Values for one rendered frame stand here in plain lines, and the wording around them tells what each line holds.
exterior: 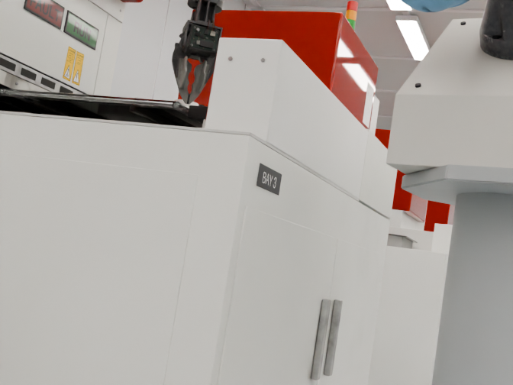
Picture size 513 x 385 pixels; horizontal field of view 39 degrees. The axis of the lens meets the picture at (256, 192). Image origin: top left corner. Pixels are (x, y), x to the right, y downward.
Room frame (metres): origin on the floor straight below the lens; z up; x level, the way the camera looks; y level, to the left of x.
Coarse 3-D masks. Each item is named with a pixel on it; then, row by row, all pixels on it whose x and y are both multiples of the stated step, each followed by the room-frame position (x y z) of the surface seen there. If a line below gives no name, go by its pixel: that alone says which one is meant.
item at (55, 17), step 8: (32, 0) 1.40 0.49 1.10; (40, 0) 1.42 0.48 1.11; (48, 0) 1.44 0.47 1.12; (32, 8) 1.40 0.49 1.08; (40, 8) 1.42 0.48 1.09; (48, 8) 1.44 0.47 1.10; (56, 8) 1.47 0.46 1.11; (48, 16) 1.45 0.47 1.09; (56, 16) 1.47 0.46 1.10; (56, 24) 1.47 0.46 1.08
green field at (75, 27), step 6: (72, 18) 1.52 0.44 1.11; (78, 18) 1.53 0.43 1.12; (72, 24) 1.52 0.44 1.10; (78, 24) 1.54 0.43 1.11; (84, 24) 1.56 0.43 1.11; (66, 30) 1.51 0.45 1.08; (72, 30) 1.52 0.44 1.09; (78, 30) 1.54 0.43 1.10; (84, 30) 1.56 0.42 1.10; (90, 30) 1.58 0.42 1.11; (96, 30) 1.60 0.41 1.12; (78, 36) 1.54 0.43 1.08; (84, 36) 1.56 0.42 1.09; (90, 36) 1.58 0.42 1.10; (96, 36) 1.60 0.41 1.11; (90, 42) 1.59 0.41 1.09
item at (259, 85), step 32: (224, 64) 0.98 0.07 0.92; (256, 64) 0.96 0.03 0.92; (288, 64) 0.98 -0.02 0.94; (224, 96) 0.98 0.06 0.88; (256, 96) 0.96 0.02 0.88; (288, 96) 1.00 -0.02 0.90; (320, 96) 1.13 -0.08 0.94; (224, 128) 0.97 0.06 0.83; (256, 128) 0.96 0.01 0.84; (288, 128) 1.02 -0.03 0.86; (320, 128) 1.16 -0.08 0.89; (352, 128) 1.34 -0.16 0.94; (320, 160) 1.18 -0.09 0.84; (352, 160) 1.37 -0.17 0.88; (352, 192) 1.40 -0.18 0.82
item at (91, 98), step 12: (12, 96) 1.30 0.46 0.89; (24, 96) 1.29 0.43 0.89; (36, 96) 1.28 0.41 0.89; (48, 96) 1.27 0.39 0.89; (60, 96) 1.26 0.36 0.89; (72, 96) 1.25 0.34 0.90; (84, 96) 1.24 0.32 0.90; (96, 96) 1.23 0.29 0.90; (108, 96) 1.22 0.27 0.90; (168, 108) 1.19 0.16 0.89
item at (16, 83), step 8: (0, 72) 1.34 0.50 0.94; (0, 80) 1.34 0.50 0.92; (8, 80) 1.36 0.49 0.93; (16, 80) 1.38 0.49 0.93; (24, 80) 1.40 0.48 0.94; (8, 88) 1.38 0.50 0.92; (16, 88) 1.38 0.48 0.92; (24, 88) 1.41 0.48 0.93; (32, 88) 1.43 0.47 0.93; (40, 88) 1.45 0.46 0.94
